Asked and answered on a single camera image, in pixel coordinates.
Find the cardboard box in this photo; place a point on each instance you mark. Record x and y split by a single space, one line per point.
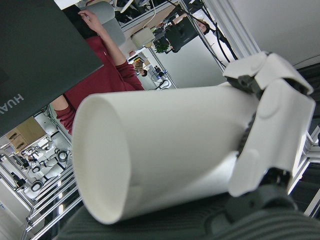
23 133

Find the black Huawei monitor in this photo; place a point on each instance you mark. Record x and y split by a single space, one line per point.
37 62

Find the white paper cup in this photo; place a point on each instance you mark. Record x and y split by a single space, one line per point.
162 140

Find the aluminium frame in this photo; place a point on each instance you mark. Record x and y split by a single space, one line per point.
50 200

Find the person in red hoodie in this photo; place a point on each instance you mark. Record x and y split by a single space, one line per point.
107 75

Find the white plastic box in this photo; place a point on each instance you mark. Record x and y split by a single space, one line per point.
143 37

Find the green potted plant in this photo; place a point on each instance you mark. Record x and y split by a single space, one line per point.
162 47

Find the grey office chair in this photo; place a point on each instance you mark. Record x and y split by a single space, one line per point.
112 22

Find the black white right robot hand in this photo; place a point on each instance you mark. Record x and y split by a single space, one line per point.
275 120

